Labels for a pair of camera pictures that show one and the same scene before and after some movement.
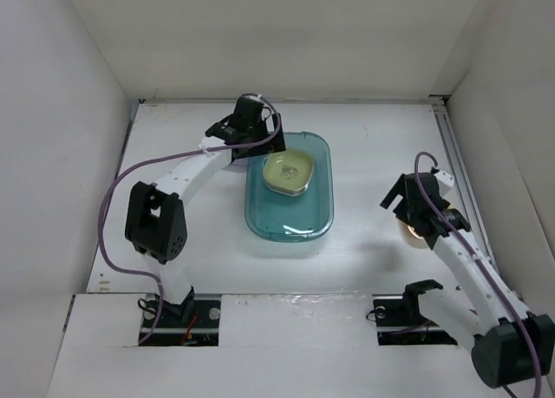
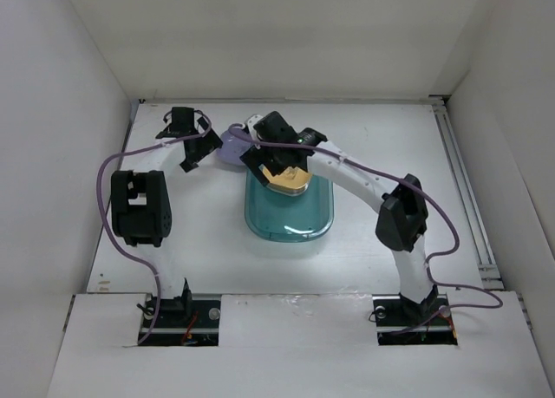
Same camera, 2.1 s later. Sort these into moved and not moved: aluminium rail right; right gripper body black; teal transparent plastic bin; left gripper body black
Moved: left gripper body black; right gripper body black
Not moved: teal transparent plastic bin; aluminium rail right
